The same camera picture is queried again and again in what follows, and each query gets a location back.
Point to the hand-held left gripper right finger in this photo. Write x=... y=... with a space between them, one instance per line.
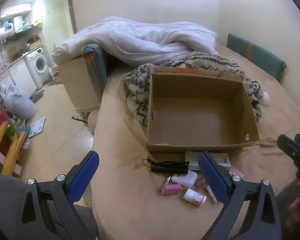
x=213 y=180

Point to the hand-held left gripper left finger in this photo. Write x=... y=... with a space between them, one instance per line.
x=83 y=177

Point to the pink rubber foot toy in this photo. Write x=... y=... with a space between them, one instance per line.
x=236 y=173

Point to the white pill bottle pink cap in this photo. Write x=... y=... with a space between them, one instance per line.
x=193 y=197

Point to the white earbuds case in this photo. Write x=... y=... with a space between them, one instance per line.
x=184 y=178

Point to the white battery charger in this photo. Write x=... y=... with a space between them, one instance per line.
x=192 y=158

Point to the small pink box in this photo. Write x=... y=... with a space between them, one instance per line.
x=171 y=189

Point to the brown cardboard box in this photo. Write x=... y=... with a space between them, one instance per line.
x=197 y=110

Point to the person's right hand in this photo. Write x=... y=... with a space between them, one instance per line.
x=295 y=211

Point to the white bathroom scale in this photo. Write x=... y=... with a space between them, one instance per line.
x=36 y=127

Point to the yellow wooden chair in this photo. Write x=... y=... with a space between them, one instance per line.
x=10 y=152

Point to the grey stuffed bag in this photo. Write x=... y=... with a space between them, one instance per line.
x=18 y=105

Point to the teal headboard cushion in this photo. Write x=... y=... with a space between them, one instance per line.
x=255 y=52

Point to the black and white fuzzy blanket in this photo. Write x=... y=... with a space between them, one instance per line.
x=137 y=85

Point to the teal cushion orange edge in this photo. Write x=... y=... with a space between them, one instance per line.
x=97 y=65

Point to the white kitchen cabinet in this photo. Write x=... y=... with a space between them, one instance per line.
x=17 y=78

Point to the white washing machine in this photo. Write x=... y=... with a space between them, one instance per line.
x=37 y=66

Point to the white duvet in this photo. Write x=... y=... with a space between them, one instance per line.
x=140 y=37

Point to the white water heater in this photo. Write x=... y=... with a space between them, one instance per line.
x=2 y=28

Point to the beige wooden bed frame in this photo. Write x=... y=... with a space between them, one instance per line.
x=77 y=85

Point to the white wall cabinet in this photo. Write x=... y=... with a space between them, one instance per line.
x=15 y=9

